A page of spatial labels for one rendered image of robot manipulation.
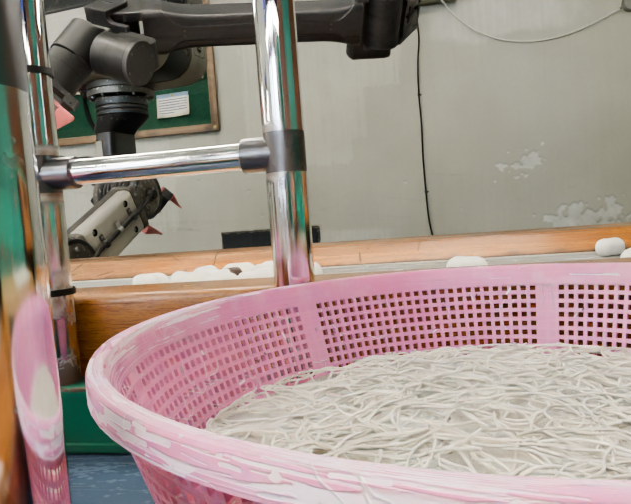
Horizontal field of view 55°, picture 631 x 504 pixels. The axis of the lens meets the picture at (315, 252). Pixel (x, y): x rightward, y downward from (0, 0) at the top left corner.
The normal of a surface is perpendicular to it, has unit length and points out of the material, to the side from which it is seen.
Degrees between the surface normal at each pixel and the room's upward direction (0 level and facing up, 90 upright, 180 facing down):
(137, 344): 75
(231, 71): 90
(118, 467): 0
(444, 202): 90
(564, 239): 45
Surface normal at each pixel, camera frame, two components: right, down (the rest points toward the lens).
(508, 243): -0.18, -0.65
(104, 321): -0.18, 0.07
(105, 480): -0.07, -0.99
